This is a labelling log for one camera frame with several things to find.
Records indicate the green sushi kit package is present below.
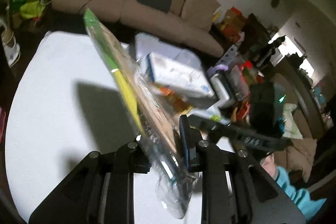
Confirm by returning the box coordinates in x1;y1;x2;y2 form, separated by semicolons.
84;9;199;219

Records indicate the white glove box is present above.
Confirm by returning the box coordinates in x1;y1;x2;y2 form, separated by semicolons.
139;52;218;109

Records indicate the right hand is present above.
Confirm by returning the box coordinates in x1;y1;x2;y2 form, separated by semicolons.
261;154;278;180

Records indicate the white appliance with remote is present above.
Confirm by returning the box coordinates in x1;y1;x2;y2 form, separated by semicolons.
207;64;249;109

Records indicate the black storage box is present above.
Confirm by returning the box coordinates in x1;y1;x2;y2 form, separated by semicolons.
134;32;212;96

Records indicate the brown sofa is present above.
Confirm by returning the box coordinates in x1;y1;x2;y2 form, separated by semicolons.
51;0;224;57

